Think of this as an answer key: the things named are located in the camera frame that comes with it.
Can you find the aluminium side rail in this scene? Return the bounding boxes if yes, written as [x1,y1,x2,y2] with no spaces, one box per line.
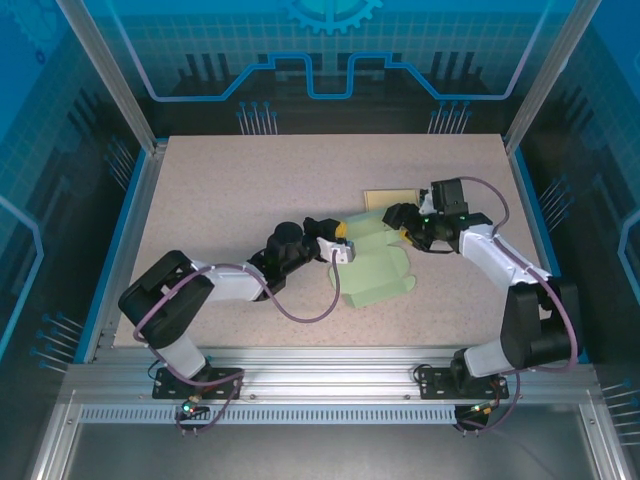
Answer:
[82,142,169,364]

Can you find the aluminium frame post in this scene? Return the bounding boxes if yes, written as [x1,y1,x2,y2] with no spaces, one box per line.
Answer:
[55,0,169,155]
[502,0,604,155]

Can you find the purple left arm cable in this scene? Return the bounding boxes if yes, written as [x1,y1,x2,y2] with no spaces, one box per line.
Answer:
[132,247,351,436]

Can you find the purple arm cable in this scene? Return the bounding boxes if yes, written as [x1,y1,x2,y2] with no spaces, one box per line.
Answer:
[462,175,581,434]
[132,247,351,436]

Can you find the slotted grey cable duct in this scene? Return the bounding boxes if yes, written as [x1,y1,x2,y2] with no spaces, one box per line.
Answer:
[77,405,469,426]

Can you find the aluminium frame beam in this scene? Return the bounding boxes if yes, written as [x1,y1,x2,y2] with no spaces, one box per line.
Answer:
[64,345,601,407]

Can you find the connector with green light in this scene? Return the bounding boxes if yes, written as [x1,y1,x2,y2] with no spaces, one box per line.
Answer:
[454,399,496,426]
[177,394,211,421]

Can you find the blue table edge strip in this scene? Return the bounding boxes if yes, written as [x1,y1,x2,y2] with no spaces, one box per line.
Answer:
[509,149,586,364]
[74,149,151,364]

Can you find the yellow paper box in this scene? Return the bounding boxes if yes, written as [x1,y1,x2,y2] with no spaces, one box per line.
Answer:
[363,188,421,214]

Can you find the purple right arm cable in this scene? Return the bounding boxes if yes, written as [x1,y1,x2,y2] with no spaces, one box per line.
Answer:
[462,175,581,434]

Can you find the green paper box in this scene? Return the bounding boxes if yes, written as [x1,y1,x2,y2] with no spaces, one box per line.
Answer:
[327,207,419,310]

